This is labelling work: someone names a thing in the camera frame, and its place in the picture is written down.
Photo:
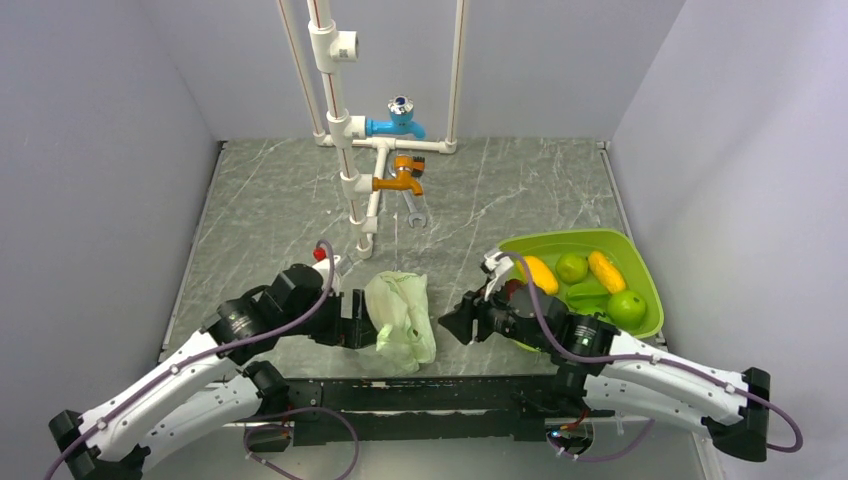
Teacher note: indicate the orange faucet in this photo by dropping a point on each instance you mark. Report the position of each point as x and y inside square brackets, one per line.
[408, 170]

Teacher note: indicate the blue faucet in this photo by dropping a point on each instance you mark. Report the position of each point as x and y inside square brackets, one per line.
[400, 123]

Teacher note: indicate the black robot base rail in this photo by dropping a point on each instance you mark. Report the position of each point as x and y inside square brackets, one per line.
[328, 410]

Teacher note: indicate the green plastic basin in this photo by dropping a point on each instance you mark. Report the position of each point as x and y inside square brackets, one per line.
[620, 250]

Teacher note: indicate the white PVC pipe frame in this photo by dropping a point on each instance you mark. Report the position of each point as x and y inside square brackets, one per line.
[359, 156]

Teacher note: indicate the yellow fake corn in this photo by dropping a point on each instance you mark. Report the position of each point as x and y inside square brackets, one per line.
[606, 273]

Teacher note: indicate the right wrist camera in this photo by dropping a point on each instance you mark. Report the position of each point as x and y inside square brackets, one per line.
[497, 266]

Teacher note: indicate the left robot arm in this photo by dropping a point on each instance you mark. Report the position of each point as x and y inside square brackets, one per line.
[215, 377]

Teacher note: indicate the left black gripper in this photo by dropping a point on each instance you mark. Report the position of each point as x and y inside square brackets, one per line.
[358, 331]

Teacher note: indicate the silver wrench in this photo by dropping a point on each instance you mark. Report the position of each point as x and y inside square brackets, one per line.
[415, 218]

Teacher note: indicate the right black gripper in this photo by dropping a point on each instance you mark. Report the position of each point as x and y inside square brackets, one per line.
[459, 320]

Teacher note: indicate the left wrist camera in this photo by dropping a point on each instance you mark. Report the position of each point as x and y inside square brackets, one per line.
[334, 265]

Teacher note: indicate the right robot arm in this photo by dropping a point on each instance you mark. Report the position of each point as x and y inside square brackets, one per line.
[602, 368]

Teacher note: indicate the yellow fake mango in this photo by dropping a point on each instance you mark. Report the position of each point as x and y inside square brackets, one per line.
[538, 274]

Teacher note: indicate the green fake apple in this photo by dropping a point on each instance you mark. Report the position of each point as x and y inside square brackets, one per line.
[627, 309]

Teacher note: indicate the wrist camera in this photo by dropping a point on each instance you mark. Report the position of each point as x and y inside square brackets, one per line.
[497, 266]
[334, 265]

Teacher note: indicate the green fake pepper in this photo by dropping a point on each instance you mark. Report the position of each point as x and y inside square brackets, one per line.
[587, 296]

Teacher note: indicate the light green plastic bag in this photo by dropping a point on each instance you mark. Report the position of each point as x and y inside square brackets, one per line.
[397, 303]

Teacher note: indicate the green fake lime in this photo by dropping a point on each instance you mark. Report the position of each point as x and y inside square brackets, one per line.
[572, 268]

